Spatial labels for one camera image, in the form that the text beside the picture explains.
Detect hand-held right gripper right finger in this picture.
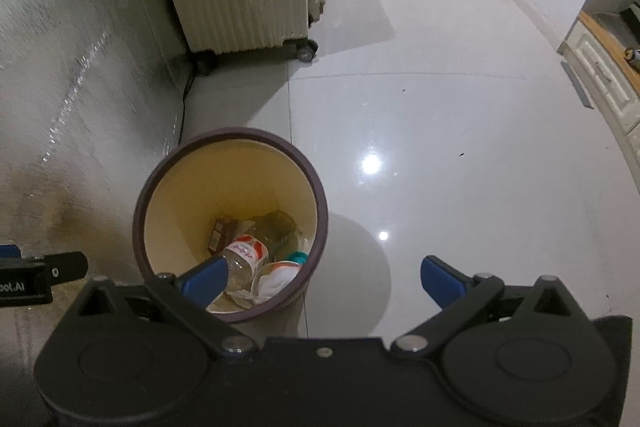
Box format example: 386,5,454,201
390,255,587,359

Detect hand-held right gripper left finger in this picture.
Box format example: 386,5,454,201
70,255,259,356

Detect clear bottle red label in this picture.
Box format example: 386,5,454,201
220,233,271,297

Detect small brown box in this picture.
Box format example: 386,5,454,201
209,217,242,254

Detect white paper cup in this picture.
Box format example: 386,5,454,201
250,260,307,306

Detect clear bottle teal cap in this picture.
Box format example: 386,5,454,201
252,211,313,267

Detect brown-rimmed cream waste bin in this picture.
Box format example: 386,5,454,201
132,127,329,324

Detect crumpled white tissue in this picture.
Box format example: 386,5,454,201
226,289,257,309

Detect low cabinet wooden top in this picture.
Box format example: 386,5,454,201
559,1,640,148

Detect black cable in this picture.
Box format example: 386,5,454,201
177,57,199,146

